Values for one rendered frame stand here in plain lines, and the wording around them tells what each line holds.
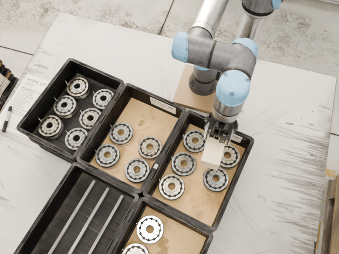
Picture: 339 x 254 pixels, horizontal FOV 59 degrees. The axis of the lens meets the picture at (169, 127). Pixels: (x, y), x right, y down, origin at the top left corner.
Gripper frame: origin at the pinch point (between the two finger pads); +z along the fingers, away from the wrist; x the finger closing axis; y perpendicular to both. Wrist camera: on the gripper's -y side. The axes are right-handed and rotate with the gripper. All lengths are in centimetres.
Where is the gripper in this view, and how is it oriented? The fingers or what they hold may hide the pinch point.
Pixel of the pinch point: (218, 132)
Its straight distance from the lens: 103.8
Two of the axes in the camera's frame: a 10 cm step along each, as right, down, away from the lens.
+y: -3.0, 8.8, -3.7
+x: 9.5, 2.7, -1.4
